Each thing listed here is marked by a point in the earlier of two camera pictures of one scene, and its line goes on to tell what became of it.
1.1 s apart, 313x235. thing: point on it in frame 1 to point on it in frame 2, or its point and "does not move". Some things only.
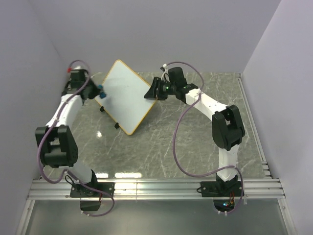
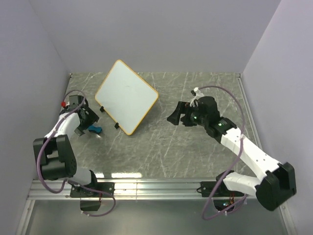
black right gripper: [152, 94] to [174, 118]
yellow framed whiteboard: [124, 102] does not move
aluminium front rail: [264, 188] does not move
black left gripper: [97, 90] to [92, 117]
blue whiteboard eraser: [102, 95] to [98, 130]
